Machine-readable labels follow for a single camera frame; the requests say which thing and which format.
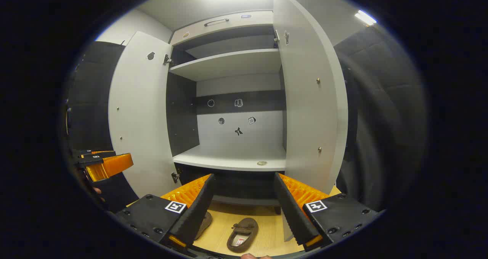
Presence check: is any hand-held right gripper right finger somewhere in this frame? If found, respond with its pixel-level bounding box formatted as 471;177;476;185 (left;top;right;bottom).
274;172;386;253

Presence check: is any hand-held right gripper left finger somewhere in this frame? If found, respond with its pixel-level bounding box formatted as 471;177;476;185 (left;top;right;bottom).
114;173;216;258

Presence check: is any brown fuzzy slipper shoe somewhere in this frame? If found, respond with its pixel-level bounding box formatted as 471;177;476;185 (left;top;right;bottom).
194;211;213;241
226;217;259;253

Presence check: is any white shoe cabinet door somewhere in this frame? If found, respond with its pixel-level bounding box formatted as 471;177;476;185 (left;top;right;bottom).
273;0;348;195
108;31;181;199

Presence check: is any white cabinet drawer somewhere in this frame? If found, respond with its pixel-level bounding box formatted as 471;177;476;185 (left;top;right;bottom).
170;10;274;46

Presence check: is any black backdrop cloth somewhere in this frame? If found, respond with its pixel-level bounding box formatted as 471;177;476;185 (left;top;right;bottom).
66;24;428;214

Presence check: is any small ceiling light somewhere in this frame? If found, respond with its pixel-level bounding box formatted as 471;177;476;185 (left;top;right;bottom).
354;10;378;26

